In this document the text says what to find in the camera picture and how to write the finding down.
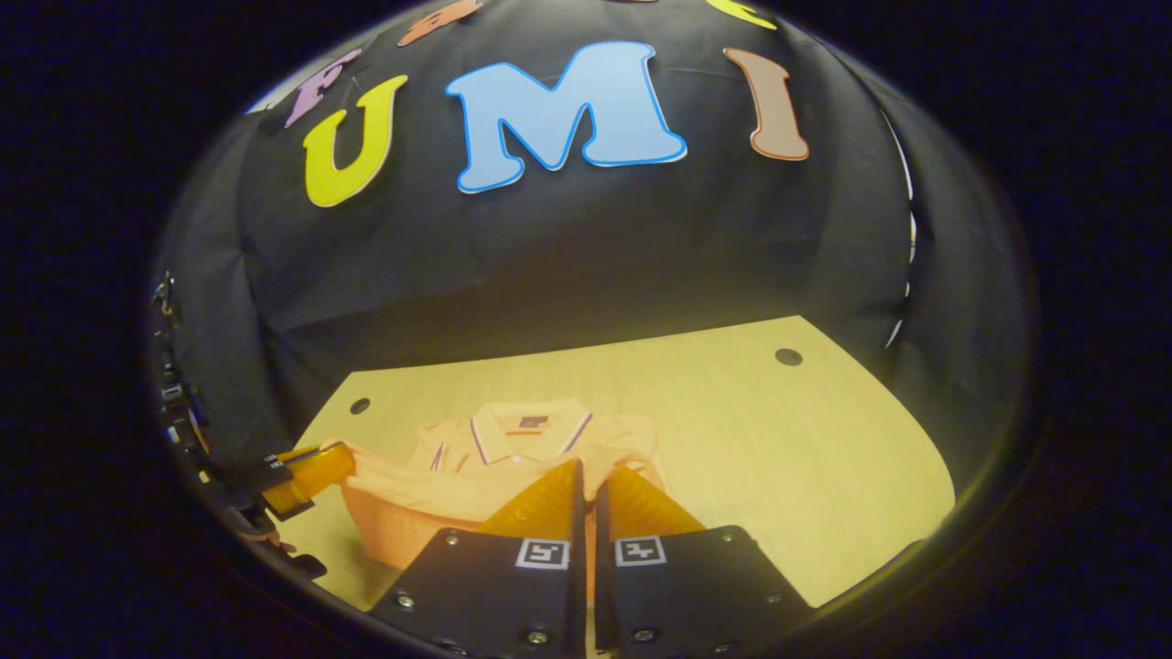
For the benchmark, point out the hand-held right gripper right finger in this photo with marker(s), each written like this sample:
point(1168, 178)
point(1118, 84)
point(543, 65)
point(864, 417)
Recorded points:
point(604, 586)

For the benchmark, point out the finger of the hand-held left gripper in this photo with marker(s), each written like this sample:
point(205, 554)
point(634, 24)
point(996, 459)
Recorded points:
point(256, 480)

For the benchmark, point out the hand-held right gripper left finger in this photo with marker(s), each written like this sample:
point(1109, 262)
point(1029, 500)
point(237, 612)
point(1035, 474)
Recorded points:
point(578, 586)

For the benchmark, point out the orange T-shirt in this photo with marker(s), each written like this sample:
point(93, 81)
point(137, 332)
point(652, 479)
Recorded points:
point(430, 494)

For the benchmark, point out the black backdrop cloth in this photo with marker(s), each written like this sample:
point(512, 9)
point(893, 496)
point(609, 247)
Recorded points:
point(595, 247)

